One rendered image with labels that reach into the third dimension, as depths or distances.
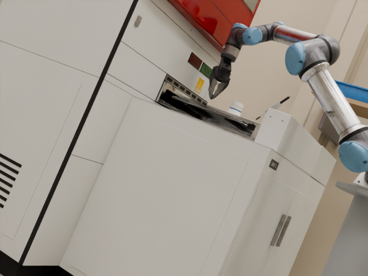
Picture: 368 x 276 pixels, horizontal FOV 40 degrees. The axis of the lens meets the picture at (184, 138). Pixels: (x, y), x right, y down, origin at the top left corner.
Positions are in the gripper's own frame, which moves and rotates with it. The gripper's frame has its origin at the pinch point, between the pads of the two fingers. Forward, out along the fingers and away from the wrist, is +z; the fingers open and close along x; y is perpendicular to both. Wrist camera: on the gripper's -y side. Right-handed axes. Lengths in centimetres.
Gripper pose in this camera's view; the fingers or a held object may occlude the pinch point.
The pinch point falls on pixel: (212, 96)
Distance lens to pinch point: 230.0
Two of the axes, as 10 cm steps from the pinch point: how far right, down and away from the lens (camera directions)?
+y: -2.0, -0.5, 9.8
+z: -4.0, 9.2, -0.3
